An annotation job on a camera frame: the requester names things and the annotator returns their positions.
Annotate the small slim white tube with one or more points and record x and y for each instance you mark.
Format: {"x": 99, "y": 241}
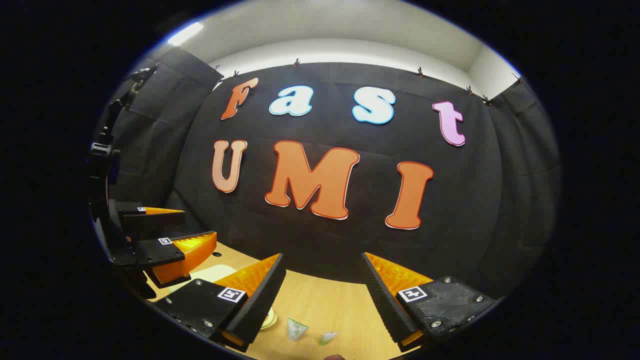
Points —
{"x": 327, "y": 338}

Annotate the pale yellow suitcase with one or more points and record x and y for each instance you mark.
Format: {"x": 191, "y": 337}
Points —
{"x": 210, "y": 274}

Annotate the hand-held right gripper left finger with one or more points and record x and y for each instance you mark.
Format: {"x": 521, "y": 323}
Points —
{"x": 260, "y": 295}

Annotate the black backdrop cloth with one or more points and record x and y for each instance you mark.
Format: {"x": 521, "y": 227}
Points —
{"x": 350, "y": 200}

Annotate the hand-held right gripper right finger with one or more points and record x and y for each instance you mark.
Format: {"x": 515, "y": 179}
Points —
{"x": 382, "y": 295}

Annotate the large green white tube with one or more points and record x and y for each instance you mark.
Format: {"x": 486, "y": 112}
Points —
{"x": 297, "y": 330}

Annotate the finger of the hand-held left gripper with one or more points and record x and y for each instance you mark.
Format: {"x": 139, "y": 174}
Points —
{"x": 160, "y": 252}
{"x": 140, "y": 216}

